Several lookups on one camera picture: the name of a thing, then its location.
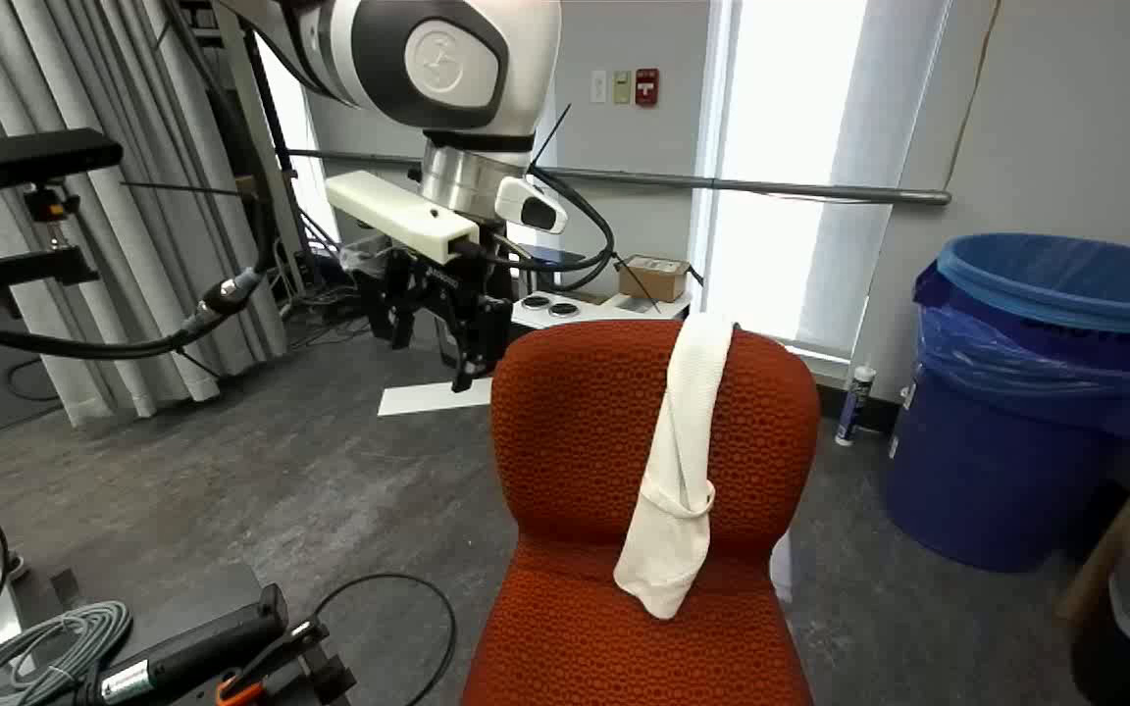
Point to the white wall switch plate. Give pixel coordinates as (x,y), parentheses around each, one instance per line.
(596,88)

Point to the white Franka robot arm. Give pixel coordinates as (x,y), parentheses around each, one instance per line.
(433,51)

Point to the blue bin liner bag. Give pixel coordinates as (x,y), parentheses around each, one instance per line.
(1049,314)

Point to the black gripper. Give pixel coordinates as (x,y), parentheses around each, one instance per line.
(439,281)

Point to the black camera bar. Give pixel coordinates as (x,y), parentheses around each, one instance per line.
(21,159)

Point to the small cardboard box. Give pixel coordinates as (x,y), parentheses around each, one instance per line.
(651,276)

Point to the blue plastic trash bin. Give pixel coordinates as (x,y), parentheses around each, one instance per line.
(996,456)

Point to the white window blind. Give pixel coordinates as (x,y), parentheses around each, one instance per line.
(784,169)
(294,159)

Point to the red upholstered chair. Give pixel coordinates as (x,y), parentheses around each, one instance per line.
(579,456)

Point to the grey pleated curtain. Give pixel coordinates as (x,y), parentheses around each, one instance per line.
(133,260)

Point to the white fabric towel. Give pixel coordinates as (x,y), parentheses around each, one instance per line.
(674,485)

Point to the white flat floor board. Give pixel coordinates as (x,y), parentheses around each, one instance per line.
(430,399)

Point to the small white table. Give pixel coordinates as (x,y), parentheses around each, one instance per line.
(589,311)

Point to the beige wall switch plate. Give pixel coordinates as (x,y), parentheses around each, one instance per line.
(622,88)

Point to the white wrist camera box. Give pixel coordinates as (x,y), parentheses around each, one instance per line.
(402,213)

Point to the red fire alarm pull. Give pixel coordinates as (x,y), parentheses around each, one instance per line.
(643,88)

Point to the orange black clamp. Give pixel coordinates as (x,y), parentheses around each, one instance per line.
(282,667)

